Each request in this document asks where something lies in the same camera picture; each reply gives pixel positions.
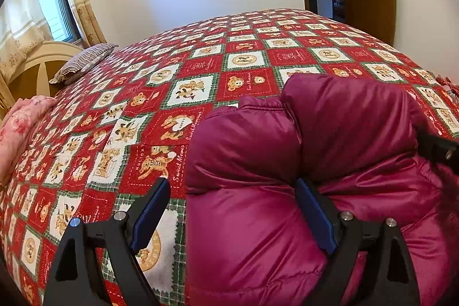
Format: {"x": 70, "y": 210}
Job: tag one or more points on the sheer white curtain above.
{"x": 19, "y": 30}

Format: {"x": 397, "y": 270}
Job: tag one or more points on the magenta puffer jacket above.
{"x": 258, "y": 220}

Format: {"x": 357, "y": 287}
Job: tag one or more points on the striped pillow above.
{"x": 84, "y": 60}

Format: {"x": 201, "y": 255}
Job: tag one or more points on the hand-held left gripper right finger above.
{"x": 317, "y": 216}

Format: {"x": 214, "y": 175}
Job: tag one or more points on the cream wooden headboard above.
{"x": 32, "y": 69}

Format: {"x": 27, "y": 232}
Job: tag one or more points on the red patchwork bear print blanket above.
{"x": 172, "y": 76}

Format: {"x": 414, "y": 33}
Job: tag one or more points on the pink floral quilt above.
{"x": 21, "y": 123}

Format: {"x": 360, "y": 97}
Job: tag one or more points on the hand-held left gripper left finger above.
{"x": 147, "y": 216}

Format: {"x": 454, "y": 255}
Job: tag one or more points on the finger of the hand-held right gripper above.
{"x": 439, "y": 148}

